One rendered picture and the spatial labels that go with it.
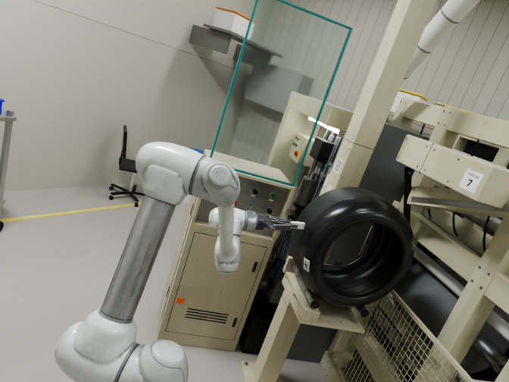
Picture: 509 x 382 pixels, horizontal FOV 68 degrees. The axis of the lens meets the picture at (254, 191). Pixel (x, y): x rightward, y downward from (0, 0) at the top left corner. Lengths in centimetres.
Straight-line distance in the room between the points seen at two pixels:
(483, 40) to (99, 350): 505
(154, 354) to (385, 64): 163
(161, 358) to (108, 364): 15
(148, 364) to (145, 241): 34
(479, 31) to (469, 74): 49
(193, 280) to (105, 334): 134
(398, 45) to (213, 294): 180
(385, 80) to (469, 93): 331
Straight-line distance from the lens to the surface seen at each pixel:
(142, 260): 117
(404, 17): 209
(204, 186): 111
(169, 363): 117
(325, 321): 202
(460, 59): 539
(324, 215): 175
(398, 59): 208
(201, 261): 241
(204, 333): 274
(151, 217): 115
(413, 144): 208
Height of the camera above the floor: 181
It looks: 16 degrees down
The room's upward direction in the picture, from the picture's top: 19 degrees clockwise
